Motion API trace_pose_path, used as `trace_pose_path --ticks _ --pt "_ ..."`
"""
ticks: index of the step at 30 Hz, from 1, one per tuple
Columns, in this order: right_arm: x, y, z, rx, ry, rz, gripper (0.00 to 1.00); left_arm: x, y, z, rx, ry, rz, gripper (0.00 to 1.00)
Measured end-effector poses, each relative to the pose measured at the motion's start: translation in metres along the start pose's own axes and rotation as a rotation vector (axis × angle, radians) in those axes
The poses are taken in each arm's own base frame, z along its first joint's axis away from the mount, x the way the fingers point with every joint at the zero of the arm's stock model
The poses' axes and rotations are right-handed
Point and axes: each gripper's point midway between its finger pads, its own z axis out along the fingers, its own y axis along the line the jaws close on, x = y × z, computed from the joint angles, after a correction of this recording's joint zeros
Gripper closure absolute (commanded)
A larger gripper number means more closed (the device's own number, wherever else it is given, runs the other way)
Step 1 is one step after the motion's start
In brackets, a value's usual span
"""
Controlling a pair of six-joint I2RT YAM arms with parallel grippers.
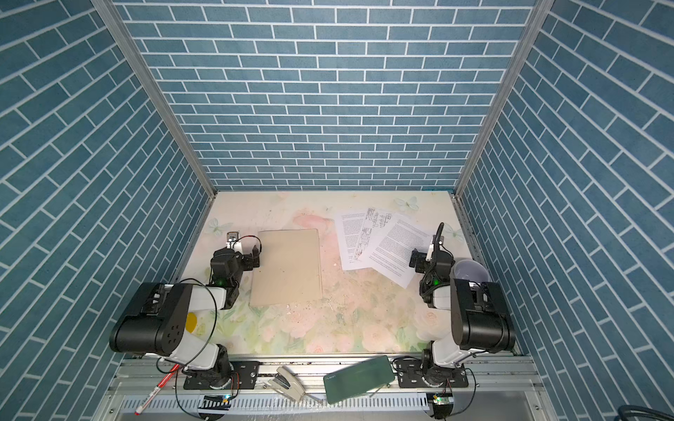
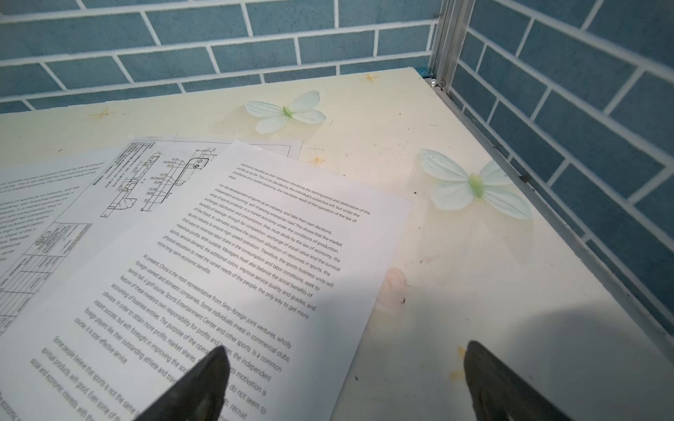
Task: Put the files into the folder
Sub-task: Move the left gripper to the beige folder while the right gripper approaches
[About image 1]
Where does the text printed paper sheet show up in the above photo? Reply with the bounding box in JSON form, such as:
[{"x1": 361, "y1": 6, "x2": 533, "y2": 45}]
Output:
[{"x1": 363, "y1": 214, "x2": 432, "y2": 289}]

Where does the beige cardboard file folder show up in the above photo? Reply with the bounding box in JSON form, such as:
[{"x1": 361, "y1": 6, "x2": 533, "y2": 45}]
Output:
[{"x1": 250, "y1": 229, "x2": 323, "y2": 307}]

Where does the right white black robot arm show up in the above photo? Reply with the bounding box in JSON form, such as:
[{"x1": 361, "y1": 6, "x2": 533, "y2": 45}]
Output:
[{"x1": 409, "y1": 248, "x2": 515, "y2": 375}]

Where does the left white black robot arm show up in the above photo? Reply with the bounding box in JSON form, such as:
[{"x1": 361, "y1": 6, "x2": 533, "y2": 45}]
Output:
[{"x1": 109, "y1": 242, "x2": 263, "y2": 389}]

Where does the diagram printed paper sheet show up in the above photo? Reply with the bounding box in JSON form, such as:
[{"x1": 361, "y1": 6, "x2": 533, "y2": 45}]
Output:
[{"x1": 350, "y1": 208, "x2": 397, "y2": 263}]

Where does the lavender ceramic cup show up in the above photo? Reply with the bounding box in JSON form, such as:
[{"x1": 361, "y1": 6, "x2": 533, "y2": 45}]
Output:
[{"x1": 451, "y1": 259, "x2": 491, "y2": 283}]

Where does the small-text printed paper sheet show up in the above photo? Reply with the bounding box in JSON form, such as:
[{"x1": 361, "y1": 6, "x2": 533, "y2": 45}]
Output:
[{"x1": 333, "y1": 210, "x2": 367, "y2": 271}]

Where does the yellow pen holder cup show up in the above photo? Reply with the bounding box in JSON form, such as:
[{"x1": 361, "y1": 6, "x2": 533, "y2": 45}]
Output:
[{"x1": 185, "y1": 312, "x2": 198, "y2": 333}]

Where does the grey stapler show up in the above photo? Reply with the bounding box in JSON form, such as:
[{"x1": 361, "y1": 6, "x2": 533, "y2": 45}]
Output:
[{"x1": 267, "y1": 366, "x2": 305, "y2": 403}]

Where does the left controller board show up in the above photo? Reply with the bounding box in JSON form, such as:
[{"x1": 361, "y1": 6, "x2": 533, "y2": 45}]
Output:
[{"x1": 198, "y1": 395, "x2": 232, "y2": 419}]

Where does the controller board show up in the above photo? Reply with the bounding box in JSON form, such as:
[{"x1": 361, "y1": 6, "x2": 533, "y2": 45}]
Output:
[
  {"x1": 198, "y1": 395, "x2": 232, "y2": 419},
  {"x1": 429, "y1": 393, "x2": 455, "y2": 419}
]

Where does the right controller board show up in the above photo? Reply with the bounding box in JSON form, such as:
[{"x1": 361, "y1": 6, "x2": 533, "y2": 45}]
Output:
[{"x1": 429, "y1": 393, "x2": 455, "y2": 419}]

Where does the green notebook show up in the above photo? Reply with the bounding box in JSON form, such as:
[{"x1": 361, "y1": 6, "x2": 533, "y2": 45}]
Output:
[{"x1": 323, "y1": 355, "x2": 396, "y2": 405}]

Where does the red white marker pen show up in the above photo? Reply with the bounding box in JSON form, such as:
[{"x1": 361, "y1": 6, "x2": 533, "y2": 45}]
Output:
[{"x1": 134, "y1": 364, "x2": 180, "y2": 416}]

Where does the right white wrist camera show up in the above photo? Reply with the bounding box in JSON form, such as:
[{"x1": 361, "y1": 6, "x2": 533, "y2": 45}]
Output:
[{"x1": 426, "y1": 244, "x2": 435, "y2": 261}]

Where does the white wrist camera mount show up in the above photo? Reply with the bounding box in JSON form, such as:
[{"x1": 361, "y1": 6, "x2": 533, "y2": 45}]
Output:
[{"x1": 226, "y1": 232, "x2": 239, "y2": 248}]

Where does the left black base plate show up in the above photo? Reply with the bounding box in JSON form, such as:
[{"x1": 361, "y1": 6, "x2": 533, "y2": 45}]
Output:
[{"x1": 184, "y1": 361, "x2": 261, "y2": 391}]

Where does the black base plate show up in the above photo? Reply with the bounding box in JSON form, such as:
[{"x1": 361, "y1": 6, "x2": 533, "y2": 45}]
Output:
[
  {"x1": 184, "y1": 361, "x2": 261, "y2": 391},
  {"x1": 391, "y1": 356, "x2": 469, "y2": 389}
]

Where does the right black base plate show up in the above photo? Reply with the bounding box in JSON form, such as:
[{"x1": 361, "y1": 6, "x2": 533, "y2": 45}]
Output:
[{"x1": 391, "y1": 356, "x2": 469, "y2": 389}]

